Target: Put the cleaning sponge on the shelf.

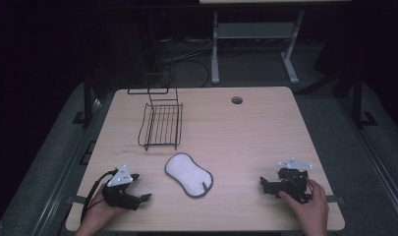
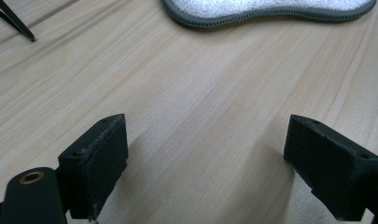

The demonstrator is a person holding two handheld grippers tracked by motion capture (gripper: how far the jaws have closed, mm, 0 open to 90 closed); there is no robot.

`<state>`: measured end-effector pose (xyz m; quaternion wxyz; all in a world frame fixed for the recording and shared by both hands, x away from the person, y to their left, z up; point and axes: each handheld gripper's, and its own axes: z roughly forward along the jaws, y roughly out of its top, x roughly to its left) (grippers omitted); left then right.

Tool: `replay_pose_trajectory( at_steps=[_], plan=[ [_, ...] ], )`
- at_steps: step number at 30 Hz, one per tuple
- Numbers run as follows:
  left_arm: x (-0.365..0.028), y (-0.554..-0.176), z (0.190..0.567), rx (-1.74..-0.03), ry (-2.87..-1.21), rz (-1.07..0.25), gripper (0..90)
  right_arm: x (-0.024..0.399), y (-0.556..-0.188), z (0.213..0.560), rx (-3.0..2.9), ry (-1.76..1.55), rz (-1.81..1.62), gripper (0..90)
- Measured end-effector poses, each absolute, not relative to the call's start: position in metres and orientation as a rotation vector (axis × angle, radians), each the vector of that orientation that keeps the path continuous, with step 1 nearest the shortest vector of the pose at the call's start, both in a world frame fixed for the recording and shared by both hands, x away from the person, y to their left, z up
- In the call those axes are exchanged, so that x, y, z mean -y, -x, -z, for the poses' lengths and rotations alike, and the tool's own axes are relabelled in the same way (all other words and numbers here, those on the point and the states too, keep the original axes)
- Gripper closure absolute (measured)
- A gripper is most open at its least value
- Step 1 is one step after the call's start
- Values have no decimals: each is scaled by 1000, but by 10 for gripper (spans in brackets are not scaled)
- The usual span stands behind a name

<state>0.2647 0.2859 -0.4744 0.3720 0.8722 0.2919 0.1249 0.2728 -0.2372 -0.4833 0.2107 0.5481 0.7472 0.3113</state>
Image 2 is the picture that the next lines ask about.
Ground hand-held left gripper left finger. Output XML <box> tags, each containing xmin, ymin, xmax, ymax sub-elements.
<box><xmin>57</xmin><ymin>113</ymin><xmax>129</xmax><ymax>222</ymax></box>

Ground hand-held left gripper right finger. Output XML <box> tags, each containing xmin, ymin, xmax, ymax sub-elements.
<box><xmin>283</xmin><ymin>114</ymin><xmax>378</xmax><ymax>222</ymax></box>

